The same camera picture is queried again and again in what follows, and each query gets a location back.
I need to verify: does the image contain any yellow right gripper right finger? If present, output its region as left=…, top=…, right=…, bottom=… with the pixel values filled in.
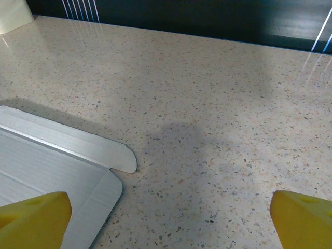
left=269, top=190, right=332, bottom=249

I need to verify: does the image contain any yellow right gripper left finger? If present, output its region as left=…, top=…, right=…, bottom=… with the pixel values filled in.
left=0, top=191, right=73, bottom=249

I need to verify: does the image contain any cream knife holder orange top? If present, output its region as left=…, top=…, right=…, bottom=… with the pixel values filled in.
left=0, top=0, right=34, bottom=35

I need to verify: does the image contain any white paper box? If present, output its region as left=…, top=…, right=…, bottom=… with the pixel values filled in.
left=0, top=105, right=138, bottom=249

